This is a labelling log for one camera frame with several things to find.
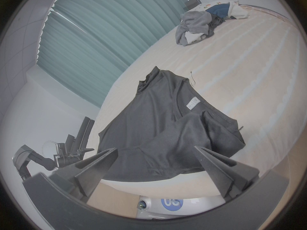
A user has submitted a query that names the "black T-shirt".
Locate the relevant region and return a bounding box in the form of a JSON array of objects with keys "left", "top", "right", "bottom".
[{"left": 97, "top": 66, "right": 246, "bottom": 180}]

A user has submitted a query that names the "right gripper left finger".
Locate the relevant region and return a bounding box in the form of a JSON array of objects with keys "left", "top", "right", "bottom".
[{"left": 49, "top": 148, "right": 118, "bottom": 198}]

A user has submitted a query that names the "bed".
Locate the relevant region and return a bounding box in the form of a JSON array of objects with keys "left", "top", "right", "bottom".
[{"left": 95, "top": 0, "right": 303, "bottom": 197}]

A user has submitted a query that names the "grey bedside table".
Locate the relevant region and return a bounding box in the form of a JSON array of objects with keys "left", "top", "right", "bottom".
[{"left": 183, "top": 0, "right": 199, "bottom": 9}]

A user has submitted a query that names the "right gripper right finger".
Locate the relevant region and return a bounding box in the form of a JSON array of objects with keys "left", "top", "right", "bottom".
[{"left": 194, "top": 146, "right": 260, "bottom": 198}]

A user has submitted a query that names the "dark grey chest of drawers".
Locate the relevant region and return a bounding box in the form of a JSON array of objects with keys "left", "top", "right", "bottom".
[{"left": 65, "top": 116, "right": 95, "bottom": 157}]

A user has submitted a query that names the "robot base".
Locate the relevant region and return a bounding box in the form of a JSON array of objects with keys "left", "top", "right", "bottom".
[{"left": 135, "top": 193, "right": 227, "bottom": 221}]

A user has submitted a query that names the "white printed pillow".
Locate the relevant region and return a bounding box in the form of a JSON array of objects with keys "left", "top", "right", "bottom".
[{"left": 192, "top": 0, "right": 231, "bottom": 11}]

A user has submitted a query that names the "pile of clothes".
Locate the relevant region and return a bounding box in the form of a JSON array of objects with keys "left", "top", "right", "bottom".
[{"left": 175, "top": 1, "right": 250, "bottom": 46}]

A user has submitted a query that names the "blue-green curtain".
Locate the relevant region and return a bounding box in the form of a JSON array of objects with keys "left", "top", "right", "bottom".
[
  {"left": 49, "top": 0, "right": 190, "bottom": 68},
  {"left": 36, "top": 12, "right": 131, "bottom": 108}
]

